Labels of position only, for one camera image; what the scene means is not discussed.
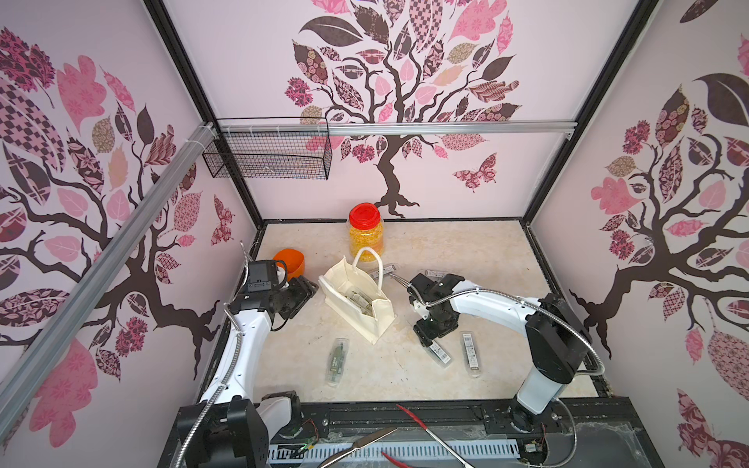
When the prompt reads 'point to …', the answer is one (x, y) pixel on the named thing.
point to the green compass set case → (336, 361)
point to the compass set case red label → (365, 306)
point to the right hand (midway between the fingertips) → (429, 334)
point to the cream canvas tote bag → (342, 276)
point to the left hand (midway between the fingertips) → (313, 298)
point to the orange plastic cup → (295, 261)
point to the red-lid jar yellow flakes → (366, 230)
